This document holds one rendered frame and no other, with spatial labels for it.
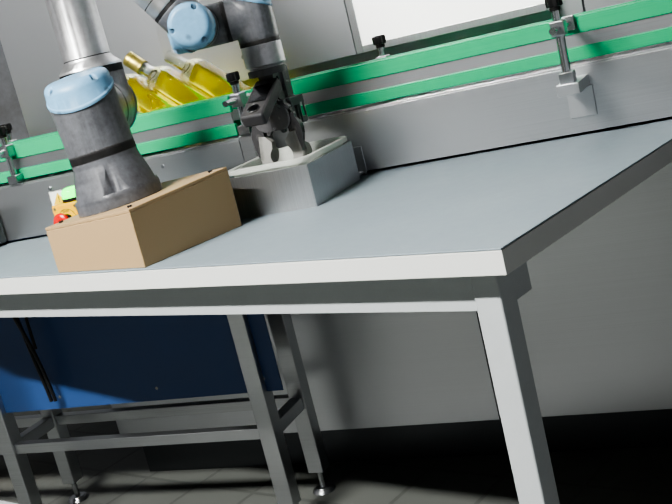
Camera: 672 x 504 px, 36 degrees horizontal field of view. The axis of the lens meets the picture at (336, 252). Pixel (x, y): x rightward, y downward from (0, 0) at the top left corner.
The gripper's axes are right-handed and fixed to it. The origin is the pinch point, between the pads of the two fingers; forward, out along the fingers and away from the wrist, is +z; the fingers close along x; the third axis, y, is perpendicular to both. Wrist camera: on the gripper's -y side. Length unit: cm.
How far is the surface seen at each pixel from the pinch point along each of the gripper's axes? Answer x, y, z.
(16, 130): 233, 211, -14
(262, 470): 49, 43, 81
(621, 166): -62, -16, 6
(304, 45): 7.6, 38.9, -21.9
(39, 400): 87, 14, 45
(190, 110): 24.6, 13.4, -14.9
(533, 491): -48, -49, 40
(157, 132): 33.9, 13.8, -11.9
